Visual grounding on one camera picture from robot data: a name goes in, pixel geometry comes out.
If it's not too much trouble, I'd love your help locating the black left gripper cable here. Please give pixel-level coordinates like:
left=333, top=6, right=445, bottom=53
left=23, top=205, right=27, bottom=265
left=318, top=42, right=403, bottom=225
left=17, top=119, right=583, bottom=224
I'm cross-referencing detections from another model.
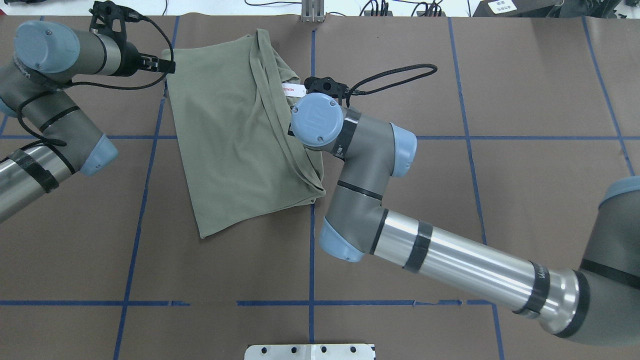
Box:
left=17, top=15, right=176, bottom=146

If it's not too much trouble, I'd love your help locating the aluminium frame post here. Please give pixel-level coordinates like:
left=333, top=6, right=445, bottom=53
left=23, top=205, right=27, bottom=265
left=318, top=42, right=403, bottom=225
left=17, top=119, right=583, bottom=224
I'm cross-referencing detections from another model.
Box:
left=300, top=0, right=326, bottom=23

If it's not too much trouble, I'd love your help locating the olive green long-sleeve shirt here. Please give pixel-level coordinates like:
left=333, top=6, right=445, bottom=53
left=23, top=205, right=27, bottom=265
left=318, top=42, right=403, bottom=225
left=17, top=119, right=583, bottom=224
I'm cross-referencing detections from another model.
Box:
left=167, top=28, right=326, bottom=239

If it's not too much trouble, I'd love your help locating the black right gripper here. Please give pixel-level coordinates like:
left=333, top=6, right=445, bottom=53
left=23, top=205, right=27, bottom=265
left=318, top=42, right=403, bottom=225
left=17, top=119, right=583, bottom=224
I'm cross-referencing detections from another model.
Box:
left=304, top=76, right=350, bottom=105

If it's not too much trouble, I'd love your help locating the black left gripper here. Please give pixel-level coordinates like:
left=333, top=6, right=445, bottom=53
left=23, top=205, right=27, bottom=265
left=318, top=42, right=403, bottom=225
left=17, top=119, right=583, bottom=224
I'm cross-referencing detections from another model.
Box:
left=89, top=0, right=176, bottom=76

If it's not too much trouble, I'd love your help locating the white red shirt hang tag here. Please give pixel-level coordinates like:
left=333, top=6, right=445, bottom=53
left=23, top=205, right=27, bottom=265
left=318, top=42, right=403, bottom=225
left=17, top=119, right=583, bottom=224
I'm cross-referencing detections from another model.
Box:
left=281, top=82, right=307, bottom=98

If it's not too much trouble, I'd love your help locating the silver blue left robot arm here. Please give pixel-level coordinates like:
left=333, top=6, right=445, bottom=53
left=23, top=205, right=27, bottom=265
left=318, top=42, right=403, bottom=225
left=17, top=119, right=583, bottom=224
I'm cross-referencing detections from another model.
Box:
left=0, top=0, right=176, bottom=221

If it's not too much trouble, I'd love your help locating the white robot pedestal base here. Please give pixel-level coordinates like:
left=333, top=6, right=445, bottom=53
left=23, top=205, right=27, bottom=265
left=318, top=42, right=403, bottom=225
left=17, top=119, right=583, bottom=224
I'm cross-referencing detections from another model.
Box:
left=244, top=343, right=377, bottom=360

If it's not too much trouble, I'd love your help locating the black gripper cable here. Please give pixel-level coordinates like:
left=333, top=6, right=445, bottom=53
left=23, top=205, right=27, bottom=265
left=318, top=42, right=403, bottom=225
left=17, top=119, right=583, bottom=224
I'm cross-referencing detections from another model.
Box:
left=345, top=63, right=439, bottom=96
left=17, top=15, right=176, bottom=146

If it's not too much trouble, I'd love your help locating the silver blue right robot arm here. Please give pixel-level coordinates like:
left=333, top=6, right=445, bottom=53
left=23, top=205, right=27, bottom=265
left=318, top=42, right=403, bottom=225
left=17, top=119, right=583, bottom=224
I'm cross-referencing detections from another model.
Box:
left=289, top=77, right=639, bottom=346

